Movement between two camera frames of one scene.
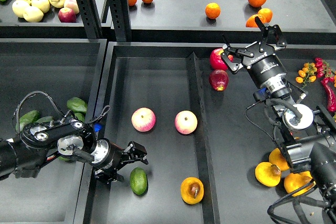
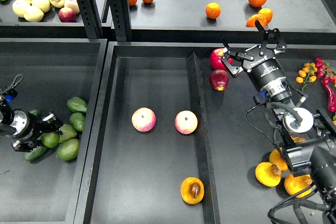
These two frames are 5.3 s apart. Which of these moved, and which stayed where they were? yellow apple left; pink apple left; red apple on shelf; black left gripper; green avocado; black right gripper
Moved: green avocado; black left gripper
Stayed: black right gripper; red apple on shelf; pink apple left; yellow apple left
